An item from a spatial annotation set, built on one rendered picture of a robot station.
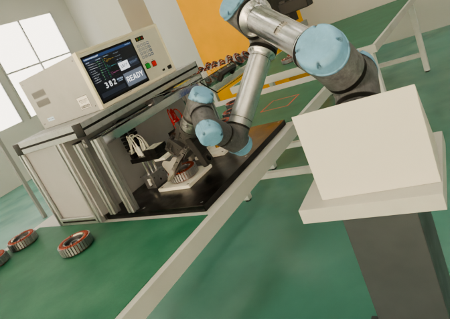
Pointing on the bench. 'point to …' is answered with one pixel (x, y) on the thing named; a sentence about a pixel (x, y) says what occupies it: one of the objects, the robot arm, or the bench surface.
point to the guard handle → (226, 72)
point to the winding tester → (61, 83)
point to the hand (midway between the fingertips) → (181, 172)
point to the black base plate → (205, 197)
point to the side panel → (61, 186)
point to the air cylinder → (157, 177)
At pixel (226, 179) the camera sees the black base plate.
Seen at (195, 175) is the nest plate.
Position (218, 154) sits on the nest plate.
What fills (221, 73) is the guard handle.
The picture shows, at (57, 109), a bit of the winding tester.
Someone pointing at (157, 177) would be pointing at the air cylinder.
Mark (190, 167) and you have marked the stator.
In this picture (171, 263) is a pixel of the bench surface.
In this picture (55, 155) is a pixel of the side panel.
